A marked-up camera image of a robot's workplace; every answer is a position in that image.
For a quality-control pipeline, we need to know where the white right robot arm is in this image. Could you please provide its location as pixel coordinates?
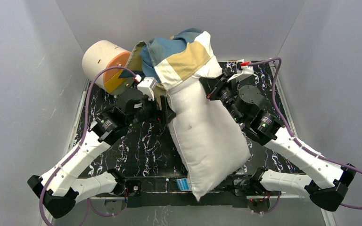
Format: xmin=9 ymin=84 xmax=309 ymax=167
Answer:
xmin=199 ymin=74 xmax=355 ymax=212

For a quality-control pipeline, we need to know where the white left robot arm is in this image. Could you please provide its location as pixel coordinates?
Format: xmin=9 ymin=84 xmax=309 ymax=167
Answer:
xmin=27 ymin=77 xmax=176 ymax=219

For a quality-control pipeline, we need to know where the aluminium table frame rail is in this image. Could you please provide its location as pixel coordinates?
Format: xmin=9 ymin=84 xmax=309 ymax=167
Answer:
xmin=39 ymin=57 xmax=338 ymax=226

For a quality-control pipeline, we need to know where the round cream drawer cabinet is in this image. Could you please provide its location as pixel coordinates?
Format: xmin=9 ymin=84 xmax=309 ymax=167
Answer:
xmin=82 ymin=40 xmax=132 ymax=96

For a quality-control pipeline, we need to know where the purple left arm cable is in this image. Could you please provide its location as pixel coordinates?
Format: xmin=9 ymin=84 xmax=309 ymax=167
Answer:
xmin=39 ymin=66 xmax=138 ymax=226

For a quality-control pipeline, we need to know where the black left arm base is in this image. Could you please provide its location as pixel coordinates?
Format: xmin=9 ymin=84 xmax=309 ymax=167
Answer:
xmin=95 ymin=178 xmax=142 ymax=213

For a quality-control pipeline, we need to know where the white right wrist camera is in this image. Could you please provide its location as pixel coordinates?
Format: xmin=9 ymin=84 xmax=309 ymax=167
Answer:
xmin=226 ymin=62 xmax=254 ymax=82

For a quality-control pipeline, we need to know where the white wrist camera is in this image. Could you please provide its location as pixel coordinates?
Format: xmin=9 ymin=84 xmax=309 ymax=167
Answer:
xmin=226 ymin=62 xmax=254 ymax=82
xmin=134 ymin=74 xmax=157 ymax=101

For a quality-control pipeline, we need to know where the blue beige white pillowcase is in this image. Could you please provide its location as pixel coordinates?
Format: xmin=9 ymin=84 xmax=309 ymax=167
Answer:
xmin=126 ymin=28 xmax=222 ymax=91

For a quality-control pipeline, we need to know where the white pillow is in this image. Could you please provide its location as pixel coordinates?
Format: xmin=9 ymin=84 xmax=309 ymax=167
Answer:
xmin=167 ymin=57 xmax=251 ymax=201

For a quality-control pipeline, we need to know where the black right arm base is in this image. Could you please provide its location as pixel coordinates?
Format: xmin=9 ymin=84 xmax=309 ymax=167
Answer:
xmin=223 ymin=176 xmax=282 ymax=216

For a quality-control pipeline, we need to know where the blue pillow label tag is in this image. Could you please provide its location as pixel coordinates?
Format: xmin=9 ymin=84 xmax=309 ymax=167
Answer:
xmin=176 ymin=178 xmax=192 ymax=191

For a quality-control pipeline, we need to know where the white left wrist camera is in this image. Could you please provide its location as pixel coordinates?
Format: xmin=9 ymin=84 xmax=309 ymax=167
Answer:
xmin=134 ymin=74 xmax=157 ymax=101

